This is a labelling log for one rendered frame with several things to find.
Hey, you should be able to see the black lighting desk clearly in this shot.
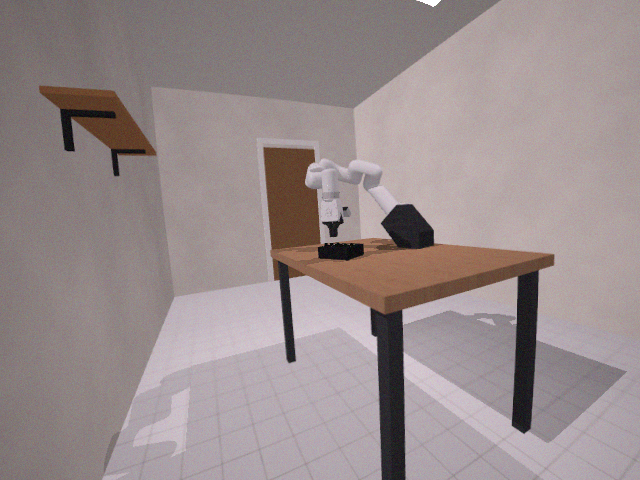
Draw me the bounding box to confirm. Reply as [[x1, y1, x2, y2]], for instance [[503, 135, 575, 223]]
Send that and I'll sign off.
[[318, 242, 364, 260]]

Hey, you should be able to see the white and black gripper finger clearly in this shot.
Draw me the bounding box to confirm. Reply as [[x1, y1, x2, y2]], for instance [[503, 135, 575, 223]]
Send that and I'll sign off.
[[322, 222, 333, 237], [332, 215, 344, 237]]

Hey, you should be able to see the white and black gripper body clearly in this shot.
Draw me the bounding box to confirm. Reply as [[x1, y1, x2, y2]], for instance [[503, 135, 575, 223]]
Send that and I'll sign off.
[[321, 198, 343, 222]]

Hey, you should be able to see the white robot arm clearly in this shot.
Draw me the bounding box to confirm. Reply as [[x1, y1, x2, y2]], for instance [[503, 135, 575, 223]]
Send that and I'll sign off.
[[305, 159, 401, 215]]

